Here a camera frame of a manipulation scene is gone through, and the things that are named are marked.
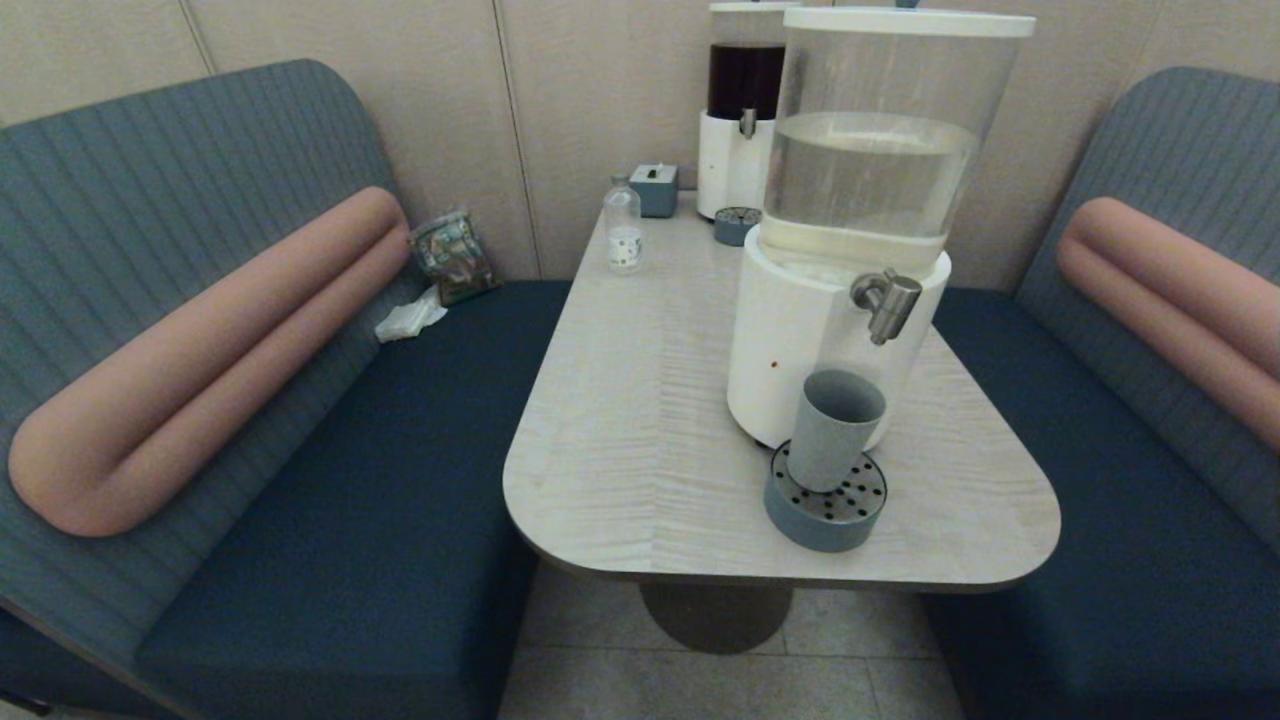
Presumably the white clear water dispenser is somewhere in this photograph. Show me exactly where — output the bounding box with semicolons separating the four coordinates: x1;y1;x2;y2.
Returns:
726;5;1037;451

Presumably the grey plastic cup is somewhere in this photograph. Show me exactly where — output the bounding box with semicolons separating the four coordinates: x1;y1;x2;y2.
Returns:
786;369;887;494

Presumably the clear plastic bottle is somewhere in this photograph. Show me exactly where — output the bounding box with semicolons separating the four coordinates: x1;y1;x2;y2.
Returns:
603;175;643;277

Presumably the small blue drip tray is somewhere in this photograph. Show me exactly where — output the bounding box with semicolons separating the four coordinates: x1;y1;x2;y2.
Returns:
713;205;764;248

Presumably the grey-blue tissue box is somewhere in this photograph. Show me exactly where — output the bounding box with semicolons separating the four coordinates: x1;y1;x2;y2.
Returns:
629;163;680;220

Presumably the green snack bag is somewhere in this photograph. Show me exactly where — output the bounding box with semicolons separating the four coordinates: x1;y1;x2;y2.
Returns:
408;209;501;307

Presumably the white dark drink dispenser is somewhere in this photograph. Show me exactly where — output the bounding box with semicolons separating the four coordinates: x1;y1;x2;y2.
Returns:
696;0;791;222

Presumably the white folded napkin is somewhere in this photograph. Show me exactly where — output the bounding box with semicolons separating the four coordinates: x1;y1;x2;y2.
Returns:
374;285;449;344

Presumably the large blue perforated drip tray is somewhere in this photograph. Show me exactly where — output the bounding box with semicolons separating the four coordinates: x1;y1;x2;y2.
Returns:
764;440;889;554

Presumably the blue upholstered bench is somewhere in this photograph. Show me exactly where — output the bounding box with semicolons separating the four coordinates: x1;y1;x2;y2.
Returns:
925;66;1280;720
0;58;573;720

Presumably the pink bolster cushion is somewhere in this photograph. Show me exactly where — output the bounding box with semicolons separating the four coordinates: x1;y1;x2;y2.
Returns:
8;186;412;539
1056;197;1280;453

